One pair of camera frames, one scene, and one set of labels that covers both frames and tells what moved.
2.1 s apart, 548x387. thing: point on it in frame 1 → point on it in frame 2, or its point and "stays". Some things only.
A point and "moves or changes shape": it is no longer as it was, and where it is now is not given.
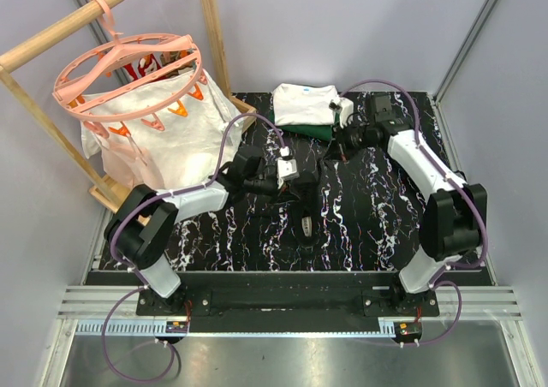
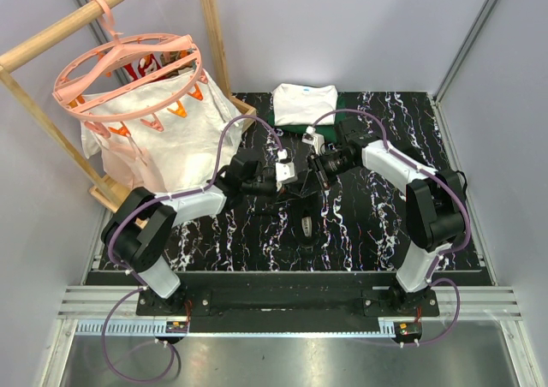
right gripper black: [340, 137] → [316, 162]
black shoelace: [318, 170] moves or changes shape
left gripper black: [276, 189] stays
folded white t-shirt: [303, 104] stays
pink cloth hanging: [127, 160] stays
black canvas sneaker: [306, 200] stays
